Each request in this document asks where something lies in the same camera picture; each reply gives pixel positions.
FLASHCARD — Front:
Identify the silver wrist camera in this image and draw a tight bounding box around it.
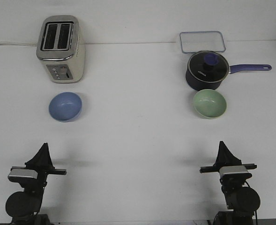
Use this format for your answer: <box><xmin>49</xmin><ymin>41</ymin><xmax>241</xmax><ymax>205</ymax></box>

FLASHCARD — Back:
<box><xmin>8</xmin><ymin>169</ymin><xmax>38</xmax><ymax>183</ymax></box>
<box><xmin>219</xmin><ymin>165</ymin><xmax>252</xmax><ymax>181</ymax></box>

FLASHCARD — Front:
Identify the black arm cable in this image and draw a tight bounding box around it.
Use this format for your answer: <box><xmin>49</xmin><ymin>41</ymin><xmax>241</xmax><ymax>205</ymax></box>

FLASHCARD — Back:
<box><xmin>244</xmin><ymin>179</ymin><xmax>259</xmax><ymax>225</ymax></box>

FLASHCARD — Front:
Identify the glass pot lid purple knob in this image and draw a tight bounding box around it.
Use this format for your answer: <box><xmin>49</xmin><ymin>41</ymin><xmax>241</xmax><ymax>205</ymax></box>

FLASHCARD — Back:
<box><xmin>187</xmin><ymin>51</ymin><xmax>229</xmax><ymax>73</ymax></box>

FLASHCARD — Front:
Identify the blue bowl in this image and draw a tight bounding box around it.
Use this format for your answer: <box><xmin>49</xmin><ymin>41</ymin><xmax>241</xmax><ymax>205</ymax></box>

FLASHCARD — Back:
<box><xmin>48</xmin><ymin>92</ymin><xmax>82</xmax><ymax>122</ymax></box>

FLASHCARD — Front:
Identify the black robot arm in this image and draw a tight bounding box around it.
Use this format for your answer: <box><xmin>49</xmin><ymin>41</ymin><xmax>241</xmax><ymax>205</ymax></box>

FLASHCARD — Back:
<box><xmin>5</xmin><ymin>142</ymin><xmax>67</xmax><ymax>225</ymax></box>
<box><xmin>200</xmin><ymin>141</ymin><xmax>261</xmax><ymax>225</ymax></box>

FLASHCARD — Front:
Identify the silver two-slot toaster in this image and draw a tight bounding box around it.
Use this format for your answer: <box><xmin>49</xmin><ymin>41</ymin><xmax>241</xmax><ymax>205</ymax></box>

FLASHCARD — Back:
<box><xmin>36</xmin><ymin>15</ymin><xmax>86</xmax><ymax>83</ymax></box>

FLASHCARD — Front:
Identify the green bowl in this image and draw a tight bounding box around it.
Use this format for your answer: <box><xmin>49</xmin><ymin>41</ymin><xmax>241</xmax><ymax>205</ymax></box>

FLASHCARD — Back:
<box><xmin>193</xmin><ymin>89</ymin><xmax>227</xmax><ymax>119</ymax></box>

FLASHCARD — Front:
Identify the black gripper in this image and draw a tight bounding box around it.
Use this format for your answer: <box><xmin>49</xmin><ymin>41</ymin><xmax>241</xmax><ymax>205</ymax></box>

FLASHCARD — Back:
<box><xmin>200</xmin><ymin>141</ymin><xmax>256</xmax><ymax>188</ymax></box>
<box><xmin>10</xmin><ymin>143</ymin><xmax>67</xmax><ymax>188</ymax></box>

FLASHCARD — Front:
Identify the clear container lid blue rim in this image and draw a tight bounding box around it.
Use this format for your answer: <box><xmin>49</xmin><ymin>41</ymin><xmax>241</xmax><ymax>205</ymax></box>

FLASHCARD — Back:
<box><xmin>179</xmin><ymin>31</ymin><xmax>226</xmax><ymax>54</ymax></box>

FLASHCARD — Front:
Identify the white toaster power cord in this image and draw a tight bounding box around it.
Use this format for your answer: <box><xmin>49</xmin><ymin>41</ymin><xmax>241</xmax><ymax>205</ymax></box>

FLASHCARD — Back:
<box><xmin>0</xmin><ymin>41</ymin><xmax>39</xmax><ymax>47</ymax></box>

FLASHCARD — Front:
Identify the dark blue saucepan purple handle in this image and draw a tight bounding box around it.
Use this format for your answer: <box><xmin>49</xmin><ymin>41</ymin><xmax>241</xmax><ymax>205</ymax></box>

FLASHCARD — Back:
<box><xmin>186</xmin><ymin>64</ymin><xmax>272</xmax><ymax>91</ymax></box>

